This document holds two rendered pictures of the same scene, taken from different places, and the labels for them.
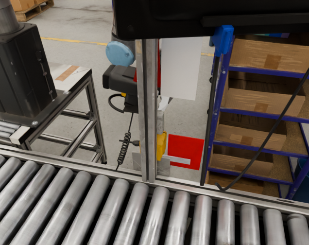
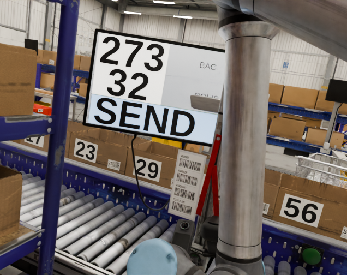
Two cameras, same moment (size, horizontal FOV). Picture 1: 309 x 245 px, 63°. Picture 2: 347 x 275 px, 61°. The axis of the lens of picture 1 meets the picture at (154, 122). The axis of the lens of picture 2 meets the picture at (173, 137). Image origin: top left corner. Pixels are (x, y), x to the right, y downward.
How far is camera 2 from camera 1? 133 cm
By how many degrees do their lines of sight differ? 130
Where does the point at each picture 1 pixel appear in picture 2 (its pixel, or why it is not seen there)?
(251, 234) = (124, 256)
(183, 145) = not seen: hidden behind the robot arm
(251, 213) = (114, 264)
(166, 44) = (198, 177)
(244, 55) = not seen: outside the picture
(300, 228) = (89, 250)
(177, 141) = not seen: hidden behind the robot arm
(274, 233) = (108, 253)
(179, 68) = (185, 191)
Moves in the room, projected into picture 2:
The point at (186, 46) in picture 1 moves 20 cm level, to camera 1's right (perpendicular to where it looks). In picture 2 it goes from (184, 173) to (118, 159)
